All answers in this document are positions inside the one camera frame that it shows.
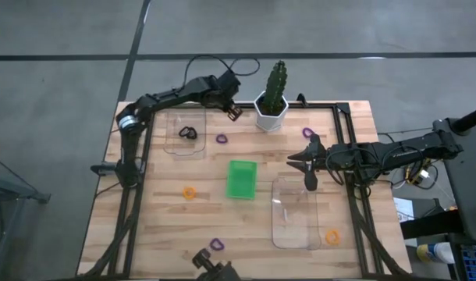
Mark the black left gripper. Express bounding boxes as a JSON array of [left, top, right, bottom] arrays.
[[210, 71, 244, 123]]

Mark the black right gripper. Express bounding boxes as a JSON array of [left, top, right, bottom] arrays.
[[287, 133, 329, 192]]

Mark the clear plastic bin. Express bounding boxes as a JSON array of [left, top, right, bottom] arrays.
[[271, 176, 321, 251], [162, 107, 208, 158]]

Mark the white hexagonal plant pot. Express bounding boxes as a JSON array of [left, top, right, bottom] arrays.
[[254, 91, 290, 133]]

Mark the green cactus plant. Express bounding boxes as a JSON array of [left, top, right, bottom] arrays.
[[263, 60, 289, 116]]

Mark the green plastic slotted basket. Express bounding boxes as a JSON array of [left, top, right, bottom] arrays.
[[226, 159, 258, 201]]

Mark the white paper sheet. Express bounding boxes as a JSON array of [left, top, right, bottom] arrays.
[[393, 197, 415, 223]]

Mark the black shelf board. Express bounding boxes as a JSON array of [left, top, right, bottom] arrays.
[[400, 210, 465, 240]]

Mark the white bottle yellow cap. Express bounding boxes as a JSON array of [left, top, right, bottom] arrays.
[[416, 241, 456, 265]]

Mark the grid patterned crate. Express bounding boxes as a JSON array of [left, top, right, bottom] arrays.
[[460, 244, 476, 281]]

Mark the grey metal stand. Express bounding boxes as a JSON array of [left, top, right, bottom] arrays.
[[0, 155, 52, 281]]

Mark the black cable bundle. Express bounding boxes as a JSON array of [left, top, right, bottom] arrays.
[[325, 146, 442, 192]]

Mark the black metal table frame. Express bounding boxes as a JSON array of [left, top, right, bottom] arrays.
[[81, 93, 413, 280]]

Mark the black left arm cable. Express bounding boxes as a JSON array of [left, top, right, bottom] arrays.
[[182, 54, 261, 93]]

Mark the yellow cable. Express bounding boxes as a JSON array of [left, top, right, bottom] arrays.
[[404, 163, 430, 187]]

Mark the black leader arm handle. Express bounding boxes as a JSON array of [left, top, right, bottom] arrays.
[[190, 248, 241, 281]]

